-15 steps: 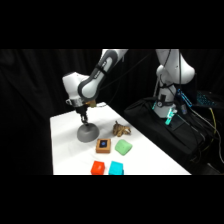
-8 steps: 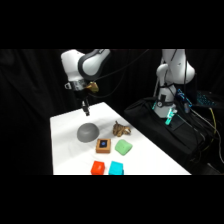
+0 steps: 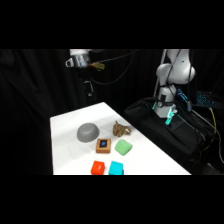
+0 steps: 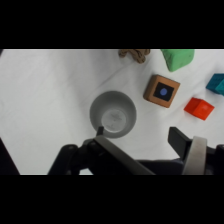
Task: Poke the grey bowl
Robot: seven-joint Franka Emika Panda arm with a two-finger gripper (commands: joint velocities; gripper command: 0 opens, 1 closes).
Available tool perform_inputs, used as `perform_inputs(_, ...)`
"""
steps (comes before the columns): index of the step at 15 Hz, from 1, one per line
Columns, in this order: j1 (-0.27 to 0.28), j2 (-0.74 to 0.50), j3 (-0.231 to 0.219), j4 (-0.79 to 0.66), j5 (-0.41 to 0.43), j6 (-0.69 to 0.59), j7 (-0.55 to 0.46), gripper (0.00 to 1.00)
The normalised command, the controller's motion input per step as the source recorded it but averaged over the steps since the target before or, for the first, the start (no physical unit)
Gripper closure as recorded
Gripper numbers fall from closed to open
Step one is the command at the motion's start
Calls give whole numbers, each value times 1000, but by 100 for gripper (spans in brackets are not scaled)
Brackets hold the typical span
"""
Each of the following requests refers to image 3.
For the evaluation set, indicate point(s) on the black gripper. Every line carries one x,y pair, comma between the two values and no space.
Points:
85,75

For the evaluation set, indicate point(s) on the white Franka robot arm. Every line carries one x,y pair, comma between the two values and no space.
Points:
177,70

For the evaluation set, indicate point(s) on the grey bowl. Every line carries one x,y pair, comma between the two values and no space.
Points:
88,132

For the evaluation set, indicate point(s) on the tan tag on wrist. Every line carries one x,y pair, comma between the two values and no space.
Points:
98,66

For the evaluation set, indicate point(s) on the black curtain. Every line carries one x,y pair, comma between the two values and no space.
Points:
36,100

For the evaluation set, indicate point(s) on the wooden block with blue square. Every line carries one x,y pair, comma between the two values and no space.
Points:
103,145

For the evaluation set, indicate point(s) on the green soft block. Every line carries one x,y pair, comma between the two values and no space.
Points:
123,147

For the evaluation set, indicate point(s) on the black robot stand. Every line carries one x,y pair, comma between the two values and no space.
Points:
150,124

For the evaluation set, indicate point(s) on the orange block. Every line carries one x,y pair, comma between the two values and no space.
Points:
98,167

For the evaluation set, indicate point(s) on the cyan block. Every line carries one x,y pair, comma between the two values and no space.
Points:
116,168

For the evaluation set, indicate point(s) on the blue clamp device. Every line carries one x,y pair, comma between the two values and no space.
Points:
185,97

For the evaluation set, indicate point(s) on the blue lit keyboard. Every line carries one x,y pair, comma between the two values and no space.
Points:
207,99

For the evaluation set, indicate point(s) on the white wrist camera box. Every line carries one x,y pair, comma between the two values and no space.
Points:
69,62

